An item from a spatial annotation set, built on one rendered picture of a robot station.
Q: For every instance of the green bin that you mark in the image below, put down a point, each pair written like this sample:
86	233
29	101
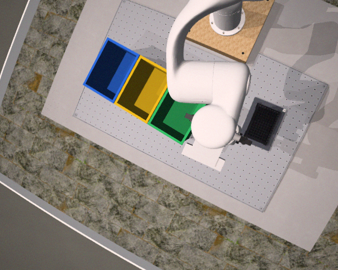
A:
169	118

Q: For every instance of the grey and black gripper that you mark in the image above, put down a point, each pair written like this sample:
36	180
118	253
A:
243	140

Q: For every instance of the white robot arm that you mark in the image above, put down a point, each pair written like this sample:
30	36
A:
221	84

